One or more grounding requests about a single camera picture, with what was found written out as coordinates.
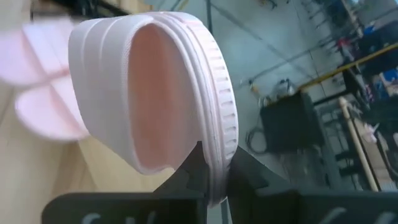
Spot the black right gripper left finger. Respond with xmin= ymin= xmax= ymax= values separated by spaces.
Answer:
xmin=42 ymin=141 xmax=208 ymax=224

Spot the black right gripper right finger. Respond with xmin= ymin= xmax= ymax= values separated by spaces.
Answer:
xmin=226 ymin=146 xmax=398 ymax=224

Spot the pink foam slide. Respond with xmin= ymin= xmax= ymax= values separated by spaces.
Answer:
xmin=14 ymin=74 xmax=90 ymax=142
xmin=0 ymin=17 xmax=75 ymax=87
xmin=67 ymin=11 xmax=240 ymax=208

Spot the black computer tower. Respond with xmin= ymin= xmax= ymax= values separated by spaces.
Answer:
xmin=259 ymin=91 xmax=323 ymax=154

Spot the wooden pole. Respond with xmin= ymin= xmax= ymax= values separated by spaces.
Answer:
xmin=338 ymin=96 xmax=379 ymax=192

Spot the coiled black cable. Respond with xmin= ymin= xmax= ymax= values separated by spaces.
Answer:
xmin=246 ymin=126 xmax=269 ymax=156

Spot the yellow cable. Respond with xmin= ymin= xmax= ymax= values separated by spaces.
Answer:
xmin=297 ymin=42 xmax=398 ymax=91

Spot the black aluminium table frame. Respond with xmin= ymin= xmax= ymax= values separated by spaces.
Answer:
xmin=30 ymin=0 xmax=150 ymax=18

